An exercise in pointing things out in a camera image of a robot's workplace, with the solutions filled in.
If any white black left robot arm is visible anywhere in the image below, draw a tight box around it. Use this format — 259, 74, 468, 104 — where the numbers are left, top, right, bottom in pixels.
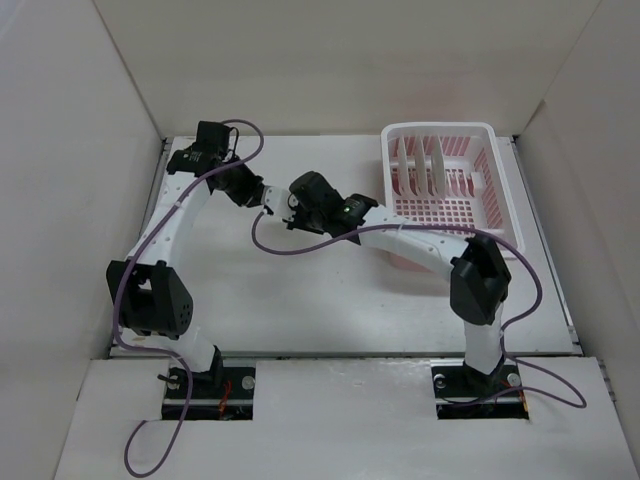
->
106, 119, 262, 397

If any orange sunburst plate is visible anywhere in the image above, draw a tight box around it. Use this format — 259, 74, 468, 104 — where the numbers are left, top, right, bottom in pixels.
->
397, 136, 412, 197

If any green red rimmed plate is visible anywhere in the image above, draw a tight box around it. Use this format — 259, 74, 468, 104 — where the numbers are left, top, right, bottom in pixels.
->
431, 135, 446, 198

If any white plate grey floral emblem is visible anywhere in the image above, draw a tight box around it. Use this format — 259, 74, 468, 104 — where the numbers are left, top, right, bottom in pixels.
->
413, 134, 428, 196

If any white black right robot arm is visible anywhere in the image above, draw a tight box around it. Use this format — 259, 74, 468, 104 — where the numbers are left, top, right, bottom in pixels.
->
287, 172, 511, 397

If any white pink dish rack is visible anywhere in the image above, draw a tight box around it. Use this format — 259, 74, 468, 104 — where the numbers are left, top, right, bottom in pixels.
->
380, 122, 525, 253

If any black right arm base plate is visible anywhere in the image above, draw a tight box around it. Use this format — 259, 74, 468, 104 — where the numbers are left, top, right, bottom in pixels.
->
431, 363, 529, 420

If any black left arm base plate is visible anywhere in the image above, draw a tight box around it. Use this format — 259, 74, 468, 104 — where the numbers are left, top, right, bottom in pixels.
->
158, 365, 256, 421

